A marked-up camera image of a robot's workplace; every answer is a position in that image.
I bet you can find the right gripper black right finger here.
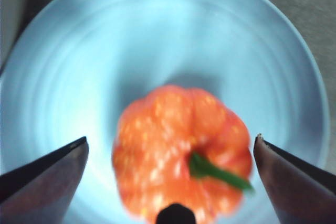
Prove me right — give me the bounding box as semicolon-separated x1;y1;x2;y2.
253;133;336;224

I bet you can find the orange toy pumpkin green stem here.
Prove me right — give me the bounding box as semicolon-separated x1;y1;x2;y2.
111;84;255;224

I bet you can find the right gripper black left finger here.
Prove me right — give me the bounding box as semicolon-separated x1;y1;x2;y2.
0;136;89;224

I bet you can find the blue round plate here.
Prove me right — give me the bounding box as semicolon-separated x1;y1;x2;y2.
0;0;331;224

